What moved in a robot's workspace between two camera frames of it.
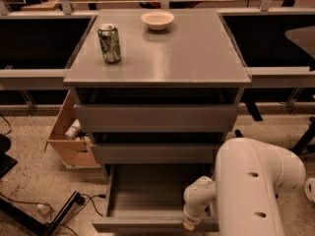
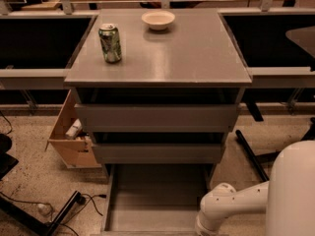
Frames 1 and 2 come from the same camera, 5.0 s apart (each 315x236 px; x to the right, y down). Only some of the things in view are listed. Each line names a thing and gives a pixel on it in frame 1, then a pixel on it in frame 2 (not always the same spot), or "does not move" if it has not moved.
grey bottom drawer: (150, 198) does not move
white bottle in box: (73, 131) does not move
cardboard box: (69, 139) does not move
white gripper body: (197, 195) → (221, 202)
